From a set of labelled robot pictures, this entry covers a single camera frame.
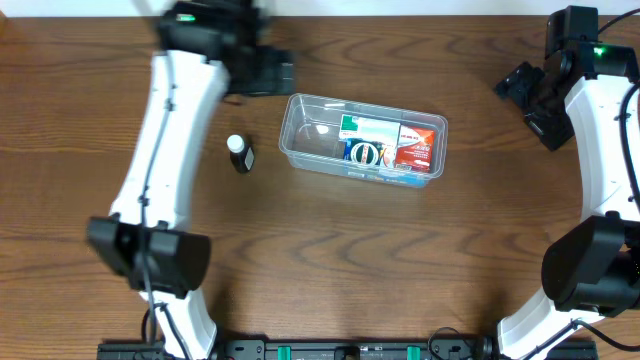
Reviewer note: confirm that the dark bottle white cap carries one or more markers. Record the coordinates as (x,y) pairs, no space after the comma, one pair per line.
(241,153)

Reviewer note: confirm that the green round-label box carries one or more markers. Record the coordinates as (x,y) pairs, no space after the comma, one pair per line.
(363,152)

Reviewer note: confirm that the blue Kool Fever box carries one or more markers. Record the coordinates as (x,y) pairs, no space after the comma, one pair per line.
(388,156)

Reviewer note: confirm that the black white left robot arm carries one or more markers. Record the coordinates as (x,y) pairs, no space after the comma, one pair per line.
(208,50)

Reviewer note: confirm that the white Panadol box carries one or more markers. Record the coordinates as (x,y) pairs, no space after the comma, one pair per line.
(357,127)

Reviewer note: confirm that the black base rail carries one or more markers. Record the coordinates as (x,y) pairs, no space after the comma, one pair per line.
(440,348)

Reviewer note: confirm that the clear plastic container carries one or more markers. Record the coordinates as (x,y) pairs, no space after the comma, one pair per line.
(309,138)

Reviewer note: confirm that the red medicine box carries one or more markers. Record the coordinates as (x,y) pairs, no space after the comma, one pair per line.
(415,149)

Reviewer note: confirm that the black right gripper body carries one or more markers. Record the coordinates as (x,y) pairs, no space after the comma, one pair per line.
(523,87)

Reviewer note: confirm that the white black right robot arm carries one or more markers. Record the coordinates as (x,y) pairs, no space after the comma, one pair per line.
(588,91)

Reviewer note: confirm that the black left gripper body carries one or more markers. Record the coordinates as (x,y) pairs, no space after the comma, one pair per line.
(275,70)

